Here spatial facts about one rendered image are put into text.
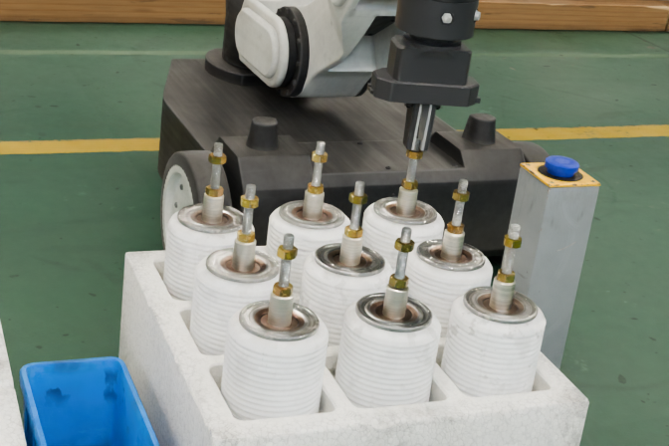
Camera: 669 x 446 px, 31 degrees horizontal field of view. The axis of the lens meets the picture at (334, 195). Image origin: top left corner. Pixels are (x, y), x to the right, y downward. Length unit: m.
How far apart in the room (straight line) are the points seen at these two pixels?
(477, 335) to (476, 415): 0.08
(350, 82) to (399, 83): 0.56
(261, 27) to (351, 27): 0.27
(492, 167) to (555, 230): 0.39
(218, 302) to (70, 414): 0.23
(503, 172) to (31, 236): 0.71
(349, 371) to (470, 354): 0.12
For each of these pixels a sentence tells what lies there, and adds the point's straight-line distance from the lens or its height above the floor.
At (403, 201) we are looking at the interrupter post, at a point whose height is 0.27.
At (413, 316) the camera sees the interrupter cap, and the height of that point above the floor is 0.25.
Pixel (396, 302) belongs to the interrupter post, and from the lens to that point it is 1.16.
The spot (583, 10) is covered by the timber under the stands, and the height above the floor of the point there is 0.06.
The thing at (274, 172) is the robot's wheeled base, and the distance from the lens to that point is 1.65.
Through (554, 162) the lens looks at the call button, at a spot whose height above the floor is 0.33.
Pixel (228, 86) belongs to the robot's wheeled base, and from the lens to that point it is 2.09.
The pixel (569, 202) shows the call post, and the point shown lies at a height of 0.29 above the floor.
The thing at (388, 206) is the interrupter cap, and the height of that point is 0.25.
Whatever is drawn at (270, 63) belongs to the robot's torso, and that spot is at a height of 0.27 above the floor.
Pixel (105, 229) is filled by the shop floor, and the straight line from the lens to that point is 1.91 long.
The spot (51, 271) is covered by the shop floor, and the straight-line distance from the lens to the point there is 1.77.
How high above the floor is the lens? 0.78
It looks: 22 degrees down
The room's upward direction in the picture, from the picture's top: 7 degrees clockwise
